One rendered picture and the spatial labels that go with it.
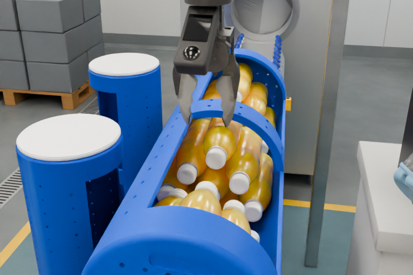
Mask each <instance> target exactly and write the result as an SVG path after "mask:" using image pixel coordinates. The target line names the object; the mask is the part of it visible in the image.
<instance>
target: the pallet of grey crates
mask: <svg viewBox="0 0 413 275"><path fill-rule="evenodd" d="M100 13H101V4H100V0H0V91H2V92H3V95H4V102H5V104H7V105H17V104H18V103H19V102H21V101H23V100H24V99H25V98H27V97H28V96H30V95H31V94H40V95H55V96H61V100H62V105H63V109H69V110H74V109H75V108H76V107H77V106H79V105H80V104H81V103H82V102H84V101H85V100H86V99H87V98H88V97H89V96H90V95H91V94H92V93H94V92H95V91H96V89H94V88H92V87H91V86H90V82H89V71H88V69H89V63H90V62H91V61H92V60H94V59H96V58H99V57H101V56H105V52H104V41H103V30H102V23H101V14H100Z"/></svg>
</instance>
